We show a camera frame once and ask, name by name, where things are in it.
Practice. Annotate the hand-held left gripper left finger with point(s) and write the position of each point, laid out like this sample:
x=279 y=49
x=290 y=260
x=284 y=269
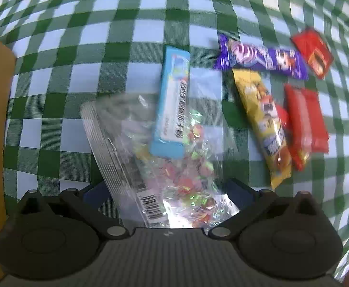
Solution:
x=98 y=195

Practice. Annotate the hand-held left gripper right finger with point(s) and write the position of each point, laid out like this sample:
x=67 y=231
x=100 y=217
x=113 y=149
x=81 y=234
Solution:
x=237 y=189

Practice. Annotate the clear bag of candies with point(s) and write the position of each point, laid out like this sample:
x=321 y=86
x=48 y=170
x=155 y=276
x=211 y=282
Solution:
x=186 y=182

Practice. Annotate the yellow snack packet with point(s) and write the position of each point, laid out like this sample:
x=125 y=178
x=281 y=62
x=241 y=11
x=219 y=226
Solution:
x=267 y=119

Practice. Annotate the large red snack packet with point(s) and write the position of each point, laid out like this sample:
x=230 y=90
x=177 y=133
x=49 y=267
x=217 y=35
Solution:
x=307 y=119

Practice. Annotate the purple snack packet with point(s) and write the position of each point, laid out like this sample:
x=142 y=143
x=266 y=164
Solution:
x=261 y=56

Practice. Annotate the light blue snack packet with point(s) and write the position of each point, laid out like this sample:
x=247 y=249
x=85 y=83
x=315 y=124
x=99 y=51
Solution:
x=171 y=101

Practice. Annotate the small red chocolate packet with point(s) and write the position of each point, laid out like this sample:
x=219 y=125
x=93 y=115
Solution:
x=313 y=52

